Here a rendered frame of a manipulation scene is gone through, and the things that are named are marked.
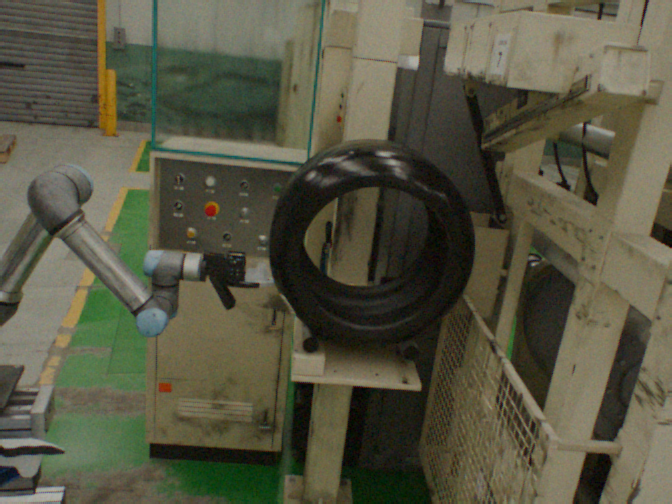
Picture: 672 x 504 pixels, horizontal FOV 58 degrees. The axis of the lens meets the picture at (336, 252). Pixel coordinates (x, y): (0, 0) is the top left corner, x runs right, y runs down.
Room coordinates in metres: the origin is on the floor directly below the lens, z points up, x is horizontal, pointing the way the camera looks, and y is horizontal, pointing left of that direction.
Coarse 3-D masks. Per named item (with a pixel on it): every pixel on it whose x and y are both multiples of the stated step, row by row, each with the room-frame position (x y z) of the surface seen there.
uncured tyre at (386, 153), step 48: (336, 144) 1.70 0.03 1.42; (384, 144) 1.62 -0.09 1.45; (288, 192) 1.52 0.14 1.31; (336, 192) 1.48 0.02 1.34; (432, 192) 1.50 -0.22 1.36; (288, 240) 1.47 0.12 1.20; (432, 240) 1.77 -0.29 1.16; (288, 288) 1.47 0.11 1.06; (336, 288) 1.75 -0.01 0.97; (384, 288) 1.76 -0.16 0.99; (432, 288) 1.71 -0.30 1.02; (336, 336) 1.49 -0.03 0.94; (384, 336) 1.49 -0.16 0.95
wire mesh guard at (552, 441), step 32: (480, 320) 1.57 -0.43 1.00; (448, 352) 1.80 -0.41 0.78; (448, 384) 1.73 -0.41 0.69; (480, 384) 1.47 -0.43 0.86; (512, 384) 1.25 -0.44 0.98; (448, 416) 1.67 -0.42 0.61; (512, 416) 1.23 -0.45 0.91; (448, 448) 1.61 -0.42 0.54; (448, 480) 1.56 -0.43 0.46; (544, 480) 1.02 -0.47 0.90
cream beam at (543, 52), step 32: (480, 32) 1.52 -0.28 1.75; (512, 32) 1.28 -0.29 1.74; (544, 32) 1.27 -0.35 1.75; (576, 32) 1.27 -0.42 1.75; (608, 32) 1.28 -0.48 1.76; (448, 64) 1.80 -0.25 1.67; (480, 64) 1.47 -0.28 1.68; (512, 64) 1.26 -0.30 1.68; (544, 64) 1.27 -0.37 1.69; (576, 64) 1.27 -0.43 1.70
